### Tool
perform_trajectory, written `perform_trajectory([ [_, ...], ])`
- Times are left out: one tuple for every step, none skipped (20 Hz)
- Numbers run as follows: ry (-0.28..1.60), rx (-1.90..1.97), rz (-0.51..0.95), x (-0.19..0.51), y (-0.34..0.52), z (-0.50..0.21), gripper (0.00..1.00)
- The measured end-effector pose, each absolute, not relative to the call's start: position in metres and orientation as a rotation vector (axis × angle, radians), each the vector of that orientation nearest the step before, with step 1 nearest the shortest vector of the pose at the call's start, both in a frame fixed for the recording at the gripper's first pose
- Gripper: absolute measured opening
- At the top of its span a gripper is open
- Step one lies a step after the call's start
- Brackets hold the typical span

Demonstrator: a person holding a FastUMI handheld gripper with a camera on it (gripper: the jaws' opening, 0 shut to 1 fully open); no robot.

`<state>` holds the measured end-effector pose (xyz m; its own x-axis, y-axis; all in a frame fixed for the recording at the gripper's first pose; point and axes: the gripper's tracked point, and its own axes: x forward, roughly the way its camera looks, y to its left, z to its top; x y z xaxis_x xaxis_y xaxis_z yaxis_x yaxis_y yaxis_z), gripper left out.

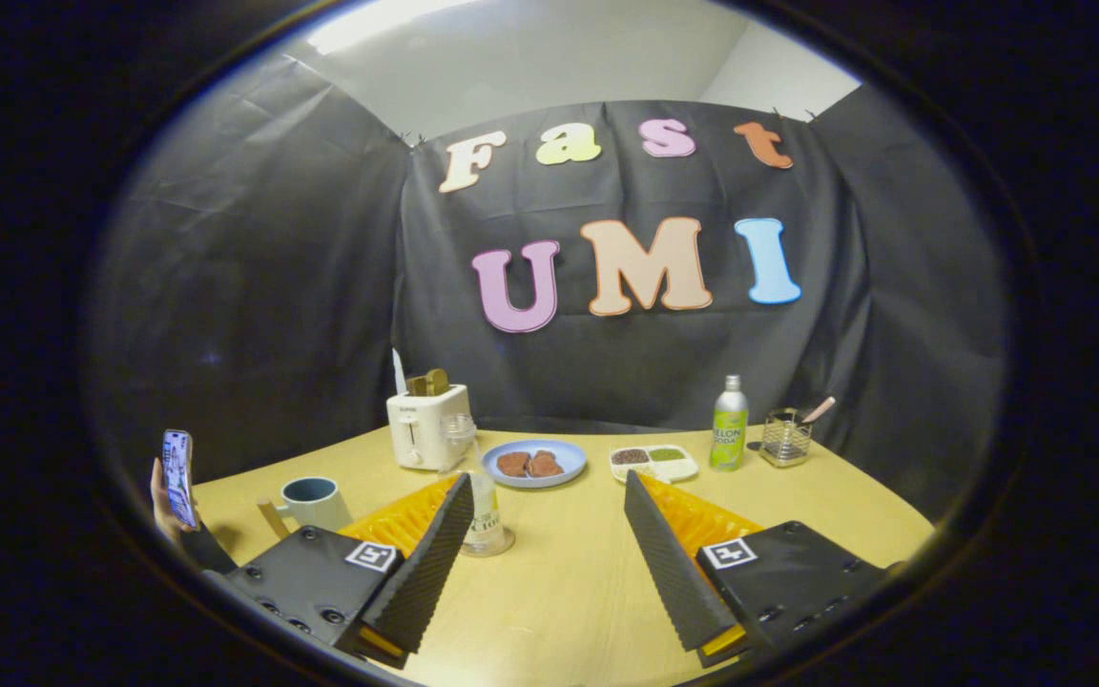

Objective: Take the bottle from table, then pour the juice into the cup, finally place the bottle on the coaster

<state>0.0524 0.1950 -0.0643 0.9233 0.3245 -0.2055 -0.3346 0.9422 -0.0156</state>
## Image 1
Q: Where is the wire mesh holder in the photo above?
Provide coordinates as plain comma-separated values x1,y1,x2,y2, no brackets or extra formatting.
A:
759,408,814,468

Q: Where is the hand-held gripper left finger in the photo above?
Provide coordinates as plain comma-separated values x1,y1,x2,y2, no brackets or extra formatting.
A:
201,472,476,669

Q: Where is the white divided dish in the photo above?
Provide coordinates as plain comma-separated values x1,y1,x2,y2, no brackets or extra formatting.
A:
609,444,700,484

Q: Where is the blue plate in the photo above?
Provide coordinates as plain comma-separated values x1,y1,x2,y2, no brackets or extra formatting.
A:
481,439,589,489

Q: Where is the grey-blue cup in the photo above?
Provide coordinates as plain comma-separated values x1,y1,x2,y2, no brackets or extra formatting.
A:
275,476,354,533

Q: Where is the wooden table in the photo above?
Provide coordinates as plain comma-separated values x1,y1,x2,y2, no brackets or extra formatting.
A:
189,425,937,687

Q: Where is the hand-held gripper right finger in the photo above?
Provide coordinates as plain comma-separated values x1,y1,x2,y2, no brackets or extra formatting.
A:
623,469,903,669

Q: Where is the black backdrop cloth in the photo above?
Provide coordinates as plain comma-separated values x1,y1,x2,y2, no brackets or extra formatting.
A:
92,52,1013,521

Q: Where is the white toaster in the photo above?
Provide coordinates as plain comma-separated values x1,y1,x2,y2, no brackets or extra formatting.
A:
385,384,472,472

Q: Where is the smartphone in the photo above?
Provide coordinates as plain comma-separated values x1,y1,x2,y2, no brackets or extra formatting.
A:
162,428,199,531

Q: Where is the green soda bottle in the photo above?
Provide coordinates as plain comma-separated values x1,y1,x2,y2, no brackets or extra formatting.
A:
710,374,750,472

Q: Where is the clear juice bottle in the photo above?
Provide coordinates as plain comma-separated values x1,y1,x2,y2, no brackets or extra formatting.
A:
440,412,516,558

